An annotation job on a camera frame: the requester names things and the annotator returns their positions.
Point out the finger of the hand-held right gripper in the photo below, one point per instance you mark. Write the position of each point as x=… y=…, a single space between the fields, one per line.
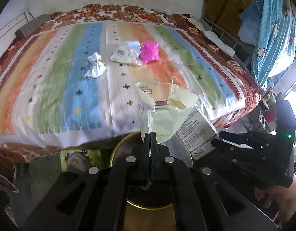
x=244 y=139
x=234 y=155

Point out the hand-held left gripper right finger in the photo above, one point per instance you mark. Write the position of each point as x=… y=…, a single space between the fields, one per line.
x=154 y=154

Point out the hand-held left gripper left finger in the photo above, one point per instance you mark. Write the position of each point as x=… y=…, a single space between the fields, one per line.
x=146 y=154

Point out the round metal tin can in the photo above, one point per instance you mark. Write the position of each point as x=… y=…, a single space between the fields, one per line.
x=121 y=154

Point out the cream paper wrapper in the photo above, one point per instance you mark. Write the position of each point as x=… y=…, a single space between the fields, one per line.
x=167 y=120

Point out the small printed cardboard box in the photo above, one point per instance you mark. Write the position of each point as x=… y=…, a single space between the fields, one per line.
x=197 y=132

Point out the person's right forearm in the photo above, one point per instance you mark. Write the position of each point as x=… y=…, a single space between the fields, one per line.
x=287 y=199

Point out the person's foot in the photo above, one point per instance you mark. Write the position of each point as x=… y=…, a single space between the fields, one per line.
x=77 y=161

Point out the green cartoon mat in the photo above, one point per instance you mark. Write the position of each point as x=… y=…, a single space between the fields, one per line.
x=66 y=154

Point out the white cloth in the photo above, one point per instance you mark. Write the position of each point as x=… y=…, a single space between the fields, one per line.
x=220 y=42

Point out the pink plastic bag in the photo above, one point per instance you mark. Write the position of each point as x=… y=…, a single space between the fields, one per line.
x=149 y=53

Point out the blue polka dot cloth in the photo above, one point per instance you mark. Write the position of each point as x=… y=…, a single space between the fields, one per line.
x=270 y=41

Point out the white printed plastic wrapper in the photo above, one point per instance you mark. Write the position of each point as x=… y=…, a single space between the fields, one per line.
x=122 y=54

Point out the crumpled white paper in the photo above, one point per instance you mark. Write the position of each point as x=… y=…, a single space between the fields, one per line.
x=95 y=65

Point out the light blue face mask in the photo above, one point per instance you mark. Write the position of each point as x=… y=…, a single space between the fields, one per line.
x=135 y=46

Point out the striped colourful blanket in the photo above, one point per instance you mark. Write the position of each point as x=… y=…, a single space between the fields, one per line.
x=54 y=89

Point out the light blue garment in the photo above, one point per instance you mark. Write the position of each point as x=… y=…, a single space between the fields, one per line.
x=248 y=21

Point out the mustard yellow hanging garment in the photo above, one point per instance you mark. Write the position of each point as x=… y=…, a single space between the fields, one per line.
x=229 y=0

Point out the brown floral blanket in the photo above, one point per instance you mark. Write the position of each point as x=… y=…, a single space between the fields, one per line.
x=128 y=10

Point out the grey pillow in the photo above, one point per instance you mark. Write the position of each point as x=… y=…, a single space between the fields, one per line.
x=32 y=26

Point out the white wooden headboard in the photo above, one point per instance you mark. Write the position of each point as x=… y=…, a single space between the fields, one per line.
x=10 y=26

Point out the metal bed rail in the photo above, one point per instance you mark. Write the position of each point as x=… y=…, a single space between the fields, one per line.
x=222 y=32

